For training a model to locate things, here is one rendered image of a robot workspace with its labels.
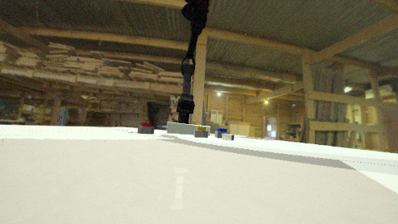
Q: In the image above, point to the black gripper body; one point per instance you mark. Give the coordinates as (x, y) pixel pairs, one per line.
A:
(202, 10)

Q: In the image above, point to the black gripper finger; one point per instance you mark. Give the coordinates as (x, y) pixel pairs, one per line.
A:
(191, 7)

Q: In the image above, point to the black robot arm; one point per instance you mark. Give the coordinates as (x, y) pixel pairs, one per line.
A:
(186, 99)

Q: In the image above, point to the blue button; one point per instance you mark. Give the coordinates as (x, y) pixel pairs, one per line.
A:
(220, 132)

